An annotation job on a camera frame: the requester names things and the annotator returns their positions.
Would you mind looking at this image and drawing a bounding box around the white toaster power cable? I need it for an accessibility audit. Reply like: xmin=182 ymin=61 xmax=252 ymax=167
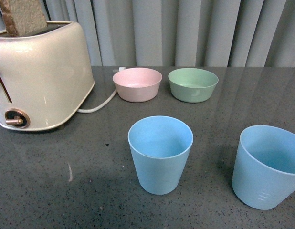
xmin=77 ymin=66 xmax=127 ymax=114

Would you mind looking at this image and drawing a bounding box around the blue cup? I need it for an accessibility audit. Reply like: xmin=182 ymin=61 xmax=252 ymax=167
xmin=127 ymin=116 xmax=194 ymax=195
xmin=232 ymin=125 xmax=295 ymax=210

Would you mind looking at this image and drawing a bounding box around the cream white toaster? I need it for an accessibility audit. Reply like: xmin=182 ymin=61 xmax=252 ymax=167
xmin=0 ymin=21 xmax=95 ymax=131

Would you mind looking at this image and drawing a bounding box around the grey pleated curtain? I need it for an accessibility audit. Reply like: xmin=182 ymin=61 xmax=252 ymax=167
xmin=0 ymin=0 xmax=295 ymax=68

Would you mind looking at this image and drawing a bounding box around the pink bowl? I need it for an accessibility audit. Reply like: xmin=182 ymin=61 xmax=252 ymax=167
xmin=113 ymin=67 xmax=162 ymax=103

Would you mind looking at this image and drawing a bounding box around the green bowl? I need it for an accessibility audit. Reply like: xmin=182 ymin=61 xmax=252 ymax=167
xmin=168 ymin=68 xmax=219 ymax=103

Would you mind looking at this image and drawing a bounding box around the brown bread slice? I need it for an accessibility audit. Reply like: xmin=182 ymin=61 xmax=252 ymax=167
xmin=0 ymin=0 xmax=47 ymax=37

